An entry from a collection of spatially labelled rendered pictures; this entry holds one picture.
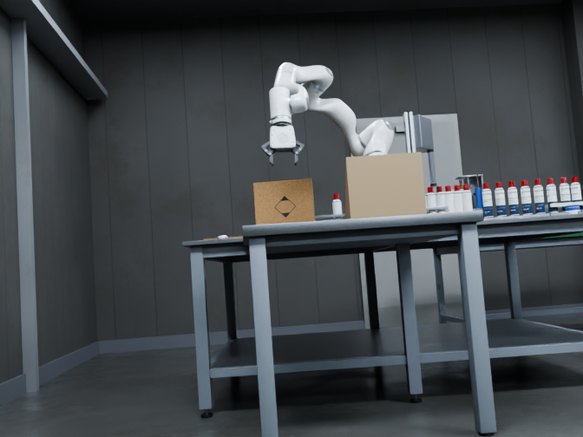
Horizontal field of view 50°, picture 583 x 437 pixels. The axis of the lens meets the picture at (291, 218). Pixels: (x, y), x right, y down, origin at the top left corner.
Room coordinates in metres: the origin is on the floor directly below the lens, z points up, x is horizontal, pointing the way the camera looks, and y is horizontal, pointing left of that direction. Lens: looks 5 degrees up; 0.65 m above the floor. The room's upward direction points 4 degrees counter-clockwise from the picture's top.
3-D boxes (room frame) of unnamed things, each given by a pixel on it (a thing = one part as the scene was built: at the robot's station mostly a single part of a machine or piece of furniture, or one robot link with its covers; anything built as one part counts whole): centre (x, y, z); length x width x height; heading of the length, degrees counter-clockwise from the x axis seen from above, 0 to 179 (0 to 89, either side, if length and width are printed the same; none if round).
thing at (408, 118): (3.47, -0.69, 1.17); 0.04 x 0.04 x 0.67; 0
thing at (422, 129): (3.53, -0.76, 1.38); 0.17 x 0.10 x 0.19; 145
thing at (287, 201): (3.30, 0.03, 0.99); 0.30 x 0.24 x 0.27; 87
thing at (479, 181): (3.71, -1.07, 1.01); 0.14 x 0.13 x 0.26; 90
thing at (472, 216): (2.76, -0.23, 0.81); 0.90 x 0.90 x 0.04; 4
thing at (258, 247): (2.74, -0.24, 0.40); 0.86 x 0.83 x 0.79; 94
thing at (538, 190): (3.62, -1.44, 0.98); 0.05 x 0.05 x 0.20
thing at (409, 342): (3.72, -0.52, 0.40); 2.04 x 1.44 x 0.81; 90
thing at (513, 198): (3.62, -1.29, 0.98); 0.05 x 0.05 x 0.20
